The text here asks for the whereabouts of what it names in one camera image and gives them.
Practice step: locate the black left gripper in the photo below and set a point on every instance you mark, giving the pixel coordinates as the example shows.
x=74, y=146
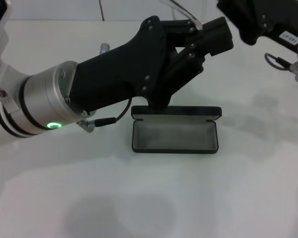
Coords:
x=109, y=74

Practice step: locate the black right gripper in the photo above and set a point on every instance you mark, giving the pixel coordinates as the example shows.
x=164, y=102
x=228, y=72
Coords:
x=275, y=15

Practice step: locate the clear white glasses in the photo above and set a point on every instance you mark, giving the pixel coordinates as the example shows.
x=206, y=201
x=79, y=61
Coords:
x=188, y=15

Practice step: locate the black glasses case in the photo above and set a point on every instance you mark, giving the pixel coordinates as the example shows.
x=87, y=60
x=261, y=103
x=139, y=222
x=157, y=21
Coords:
x=188, y=111

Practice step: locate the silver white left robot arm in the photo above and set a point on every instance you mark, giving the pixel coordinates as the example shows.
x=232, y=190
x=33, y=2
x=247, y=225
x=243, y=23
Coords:
x=39, y=104

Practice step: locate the small silver cylindrical plug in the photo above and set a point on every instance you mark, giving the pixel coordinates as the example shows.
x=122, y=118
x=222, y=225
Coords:
x=104, y=47

